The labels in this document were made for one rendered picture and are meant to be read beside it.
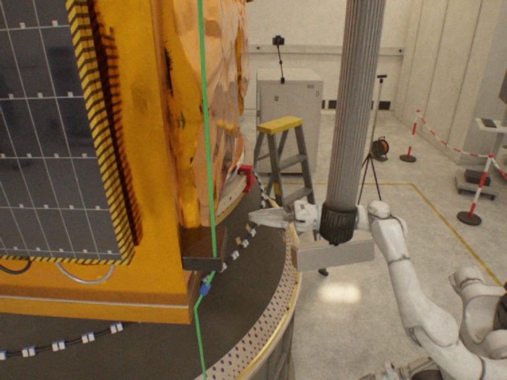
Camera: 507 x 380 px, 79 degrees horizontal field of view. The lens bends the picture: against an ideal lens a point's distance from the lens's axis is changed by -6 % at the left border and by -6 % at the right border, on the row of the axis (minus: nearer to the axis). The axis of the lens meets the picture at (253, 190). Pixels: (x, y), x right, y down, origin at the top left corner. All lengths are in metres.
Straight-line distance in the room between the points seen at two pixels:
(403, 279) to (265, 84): 4.07
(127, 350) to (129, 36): 0.91
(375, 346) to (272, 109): 3.29
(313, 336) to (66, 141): 2.64
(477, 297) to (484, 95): 5.48
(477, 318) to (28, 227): 1.30
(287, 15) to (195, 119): 8.22
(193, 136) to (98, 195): 0.16
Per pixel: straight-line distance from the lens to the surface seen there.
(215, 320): 1.23
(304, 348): 2.85
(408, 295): 0.92
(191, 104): 0.51
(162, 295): 0.66
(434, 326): 0.92
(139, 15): 0.46
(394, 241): 0.94
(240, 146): 1.54
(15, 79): 0.50
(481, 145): 6.91
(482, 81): 6.50
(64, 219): 0.55
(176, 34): 0.50
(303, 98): 4.82
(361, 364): 2.85
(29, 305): 0.82
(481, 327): 1.37
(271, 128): 2.56
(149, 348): 1.15
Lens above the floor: 2.29
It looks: 28 degrees down
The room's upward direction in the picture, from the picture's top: straight up
